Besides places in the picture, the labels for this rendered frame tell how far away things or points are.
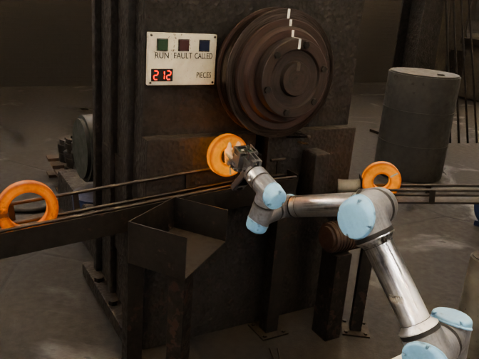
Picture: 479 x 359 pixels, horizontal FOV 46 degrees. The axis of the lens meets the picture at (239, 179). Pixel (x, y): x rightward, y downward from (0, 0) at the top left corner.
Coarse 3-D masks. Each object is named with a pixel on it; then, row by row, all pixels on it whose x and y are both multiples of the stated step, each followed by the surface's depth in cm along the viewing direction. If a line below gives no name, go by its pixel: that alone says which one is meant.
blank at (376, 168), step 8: (368, 168) 227; (376, 168) 226; (384, 168) 225; (392, 168) 225; (368, 176) 227; (392, 176) 226; (400, 176) 226; (368, 184) 228; (392, 184) 227; (400, 184) 227; (392, 192) 228
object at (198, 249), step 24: (144, 216) 174; (168, 216) 188; (192, 216) 188; (216, 216) 184; (144, 240) 166; (168, 240) 162; (192, 240) 185; (216, 240) 185; (144, 264) 168; (168, 264) 164; (192, 264) 171; (192, 288) 186; (168, 312) 186; (168, 336) 188
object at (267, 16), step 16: (256, 16) 197; (272, 16) 195; (304, 16) 202; (240, 32) 195; (320, 32) 207; (240, 48) 193; (224, 64) 197; (224, 80) 198; (224, 96) 202; (240, 112) 201; (256, 128) 207; (288, 128) 214
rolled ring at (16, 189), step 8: (16, 184) 173; (24, 184) 173; (32, 184) 174; (40, 184) 176; (8, 192) 171; (16, 192) 173; (24, 192) 174; (32, 192) 175; (40, 192) 176; (48, 192) 178; (0, 200) 171; (8, 200) 172; (48, 200) 179; (56, 200) 180; (0, 208) 172; (8, 208) 173; (48, 208) 179; (56, 208) 181; (0, 216) 172; (8, 216) 174; (48, 216) 180; (56, 216) 181; (0, 224) 173; (8, 224) 175; (16, 224) 178
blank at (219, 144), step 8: (224, 136) 201; (232, 136) 202; (216, 144) 200; (224, 144) 201; (232, 144) 203; (208, 152) 201; (216, 152) 201; (208, 160) 202; (216, 160) 202; (216, 168) 202; (224, 168) 204; (224, 176) 205
